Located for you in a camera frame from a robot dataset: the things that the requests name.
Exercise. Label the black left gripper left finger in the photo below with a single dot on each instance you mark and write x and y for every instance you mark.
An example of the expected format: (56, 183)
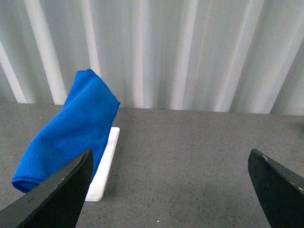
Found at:
(56, 202)

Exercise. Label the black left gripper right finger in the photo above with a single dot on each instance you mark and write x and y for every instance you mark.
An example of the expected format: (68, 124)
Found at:
(280, 191)

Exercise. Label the blue microfiber cloth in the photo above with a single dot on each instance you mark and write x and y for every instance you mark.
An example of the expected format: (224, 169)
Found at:
(83, 122)

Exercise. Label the white towel rack base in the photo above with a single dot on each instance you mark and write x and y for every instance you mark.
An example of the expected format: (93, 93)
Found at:
(98, 184)

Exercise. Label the white curtain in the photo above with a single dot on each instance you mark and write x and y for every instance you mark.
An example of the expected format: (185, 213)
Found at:
(243, 56)

